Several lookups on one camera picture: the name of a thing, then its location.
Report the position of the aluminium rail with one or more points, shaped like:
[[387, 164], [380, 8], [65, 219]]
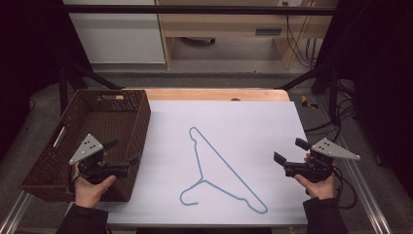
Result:
[[14, 213], [367, 195]]

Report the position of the black horizontal frame bar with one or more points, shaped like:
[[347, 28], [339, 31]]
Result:
[[195, 9]]

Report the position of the person's left hand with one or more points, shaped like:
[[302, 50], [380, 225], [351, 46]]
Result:
[[91, 192]]

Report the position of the brown woven plastic basket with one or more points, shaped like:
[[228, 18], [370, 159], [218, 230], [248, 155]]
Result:
[[97, 117]]

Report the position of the dark curtain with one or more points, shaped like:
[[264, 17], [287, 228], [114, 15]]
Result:
[[26, 65], [380, 81]]

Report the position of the light wooden desk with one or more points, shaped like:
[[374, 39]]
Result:
[[224, 26]]

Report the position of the person's right hand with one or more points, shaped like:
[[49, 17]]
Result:
[[319, 189]]

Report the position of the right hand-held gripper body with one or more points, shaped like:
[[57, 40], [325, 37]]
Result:
[[324, 148]]

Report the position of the black curved chair base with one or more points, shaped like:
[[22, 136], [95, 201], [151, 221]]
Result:
[[198, 40]]

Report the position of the white table sheet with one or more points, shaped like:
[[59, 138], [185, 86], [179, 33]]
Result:
[[246, 136]]

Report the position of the yellow and black tool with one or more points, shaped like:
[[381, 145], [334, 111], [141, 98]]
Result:
[[307, 102]]

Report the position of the wooden table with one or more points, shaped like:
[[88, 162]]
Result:
[[201, 94]]

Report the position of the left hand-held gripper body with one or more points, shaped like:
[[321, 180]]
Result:
[[86, 149]]

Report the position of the black slanted frame strut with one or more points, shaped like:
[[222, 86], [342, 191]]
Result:
[[94, 78], [302, 79]]

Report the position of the white cabinet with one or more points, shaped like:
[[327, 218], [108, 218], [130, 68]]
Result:
[[117, 39]]

